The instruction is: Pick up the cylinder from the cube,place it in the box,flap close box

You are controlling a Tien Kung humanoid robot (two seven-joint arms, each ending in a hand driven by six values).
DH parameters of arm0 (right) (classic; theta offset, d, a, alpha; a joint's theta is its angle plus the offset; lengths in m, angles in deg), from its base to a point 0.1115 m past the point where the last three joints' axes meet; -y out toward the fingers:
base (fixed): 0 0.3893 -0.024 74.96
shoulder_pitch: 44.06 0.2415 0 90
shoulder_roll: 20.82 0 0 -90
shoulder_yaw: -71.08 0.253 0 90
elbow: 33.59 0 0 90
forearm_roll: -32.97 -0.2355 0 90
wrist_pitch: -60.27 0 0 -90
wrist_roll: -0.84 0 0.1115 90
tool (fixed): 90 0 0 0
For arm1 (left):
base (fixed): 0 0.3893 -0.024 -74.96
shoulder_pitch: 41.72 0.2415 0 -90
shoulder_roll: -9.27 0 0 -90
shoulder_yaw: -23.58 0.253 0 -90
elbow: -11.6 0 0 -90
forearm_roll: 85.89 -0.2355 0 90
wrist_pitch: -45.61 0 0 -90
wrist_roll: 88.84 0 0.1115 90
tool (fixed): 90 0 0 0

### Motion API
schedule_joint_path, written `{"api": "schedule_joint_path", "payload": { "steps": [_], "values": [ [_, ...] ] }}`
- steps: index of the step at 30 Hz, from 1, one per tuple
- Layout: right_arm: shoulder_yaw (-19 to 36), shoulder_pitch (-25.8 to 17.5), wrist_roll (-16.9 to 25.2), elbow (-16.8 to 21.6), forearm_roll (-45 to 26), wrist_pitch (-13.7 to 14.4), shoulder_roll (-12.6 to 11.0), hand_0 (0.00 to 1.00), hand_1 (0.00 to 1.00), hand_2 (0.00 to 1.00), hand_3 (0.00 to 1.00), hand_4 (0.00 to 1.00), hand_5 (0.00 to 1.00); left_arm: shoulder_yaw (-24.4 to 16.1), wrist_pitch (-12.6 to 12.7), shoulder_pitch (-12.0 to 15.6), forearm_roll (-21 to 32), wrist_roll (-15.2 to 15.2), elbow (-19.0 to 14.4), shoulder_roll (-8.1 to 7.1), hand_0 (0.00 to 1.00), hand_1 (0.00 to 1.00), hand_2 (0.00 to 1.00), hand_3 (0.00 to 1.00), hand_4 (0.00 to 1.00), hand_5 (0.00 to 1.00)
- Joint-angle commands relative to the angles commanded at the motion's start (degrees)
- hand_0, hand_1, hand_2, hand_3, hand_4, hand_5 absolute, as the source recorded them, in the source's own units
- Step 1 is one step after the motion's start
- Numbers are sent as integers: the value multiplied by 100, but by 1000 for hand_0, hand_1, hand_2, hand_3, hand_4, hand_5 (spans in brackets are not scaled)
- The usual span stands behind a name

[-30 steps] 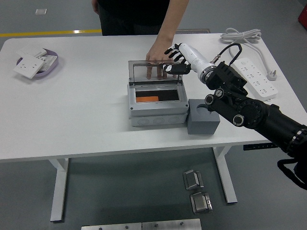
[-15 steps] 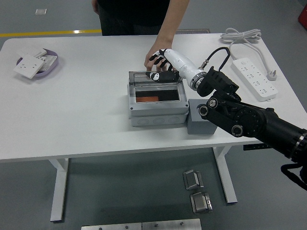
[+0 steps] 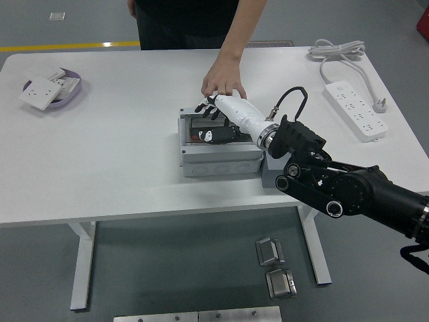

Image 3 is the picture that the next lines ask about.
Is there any grey junction box clear lid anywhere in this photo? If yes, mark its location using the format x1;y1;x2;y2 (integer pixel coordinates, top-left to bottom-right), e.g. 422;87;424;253
176;106;265;178

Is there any person's left hand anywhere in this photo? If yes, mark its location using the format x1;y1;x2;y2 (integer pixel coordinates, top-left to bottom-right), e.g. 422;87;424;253
200;57;248;101

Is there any grey cube block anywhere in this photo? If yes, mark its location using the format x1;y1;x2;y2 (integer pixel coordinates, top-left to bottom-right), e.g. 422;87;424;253
260;150;302;189

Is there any dark floor plate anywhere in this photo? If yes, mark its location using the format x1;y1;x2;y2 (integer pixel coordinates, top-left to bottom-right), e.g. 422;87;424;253
247;40;296;49

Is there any grey metal plate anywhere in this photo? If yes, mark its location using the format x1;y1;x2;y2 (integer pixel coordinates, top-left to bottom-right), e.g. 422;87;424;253
113;312;200;322
198;305;283;322

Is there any white power cord with plug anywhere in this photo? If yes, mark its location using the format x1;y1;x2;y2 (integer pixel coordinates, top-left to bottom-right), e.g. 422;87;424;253
307;38;388;114

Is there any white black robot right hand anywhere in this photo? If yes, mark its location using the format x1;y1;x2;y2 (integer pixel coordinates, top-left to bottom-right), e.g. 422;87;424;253
194;94;269;145

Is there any metal hinge block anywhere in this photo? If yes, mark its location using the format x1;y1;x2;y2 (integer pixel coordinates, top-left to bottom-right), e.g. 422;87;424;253
255;236;286;267
265;268;298;300

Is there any purple oval tray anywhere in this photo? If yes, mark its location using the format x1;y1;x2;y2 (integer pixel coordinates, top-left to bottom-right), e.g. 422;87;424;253
21;68;83;109

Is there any red cabinet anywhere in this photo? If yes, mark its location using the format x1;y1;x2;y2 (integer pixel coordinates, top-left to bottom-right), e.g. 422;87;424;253
415;5;429;35

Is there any white power strip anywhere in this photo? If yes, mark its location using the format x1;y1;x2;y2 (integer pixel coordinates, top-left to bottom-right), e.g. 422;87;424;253
322;81;389;144

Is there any white socket with printed label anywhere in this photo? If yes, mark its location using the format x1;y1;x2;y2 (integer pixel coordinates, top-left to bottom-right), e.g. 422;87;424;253
53;76;82;101

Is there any white wall socket plate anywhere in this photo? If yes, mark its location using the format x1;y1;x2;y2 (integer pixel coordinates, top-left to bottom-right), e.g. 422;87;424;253
17;75;63;111

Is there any white wall switch plate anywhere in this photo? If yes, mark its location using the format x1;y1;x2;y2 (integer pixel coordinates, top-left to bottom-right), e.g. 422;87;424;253
23;66;66;82

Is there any white table leg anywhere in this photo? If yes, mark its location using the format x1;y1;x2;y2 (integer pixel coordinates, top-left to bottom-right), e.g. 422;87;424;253
68;221;99;311
296;204;332;286

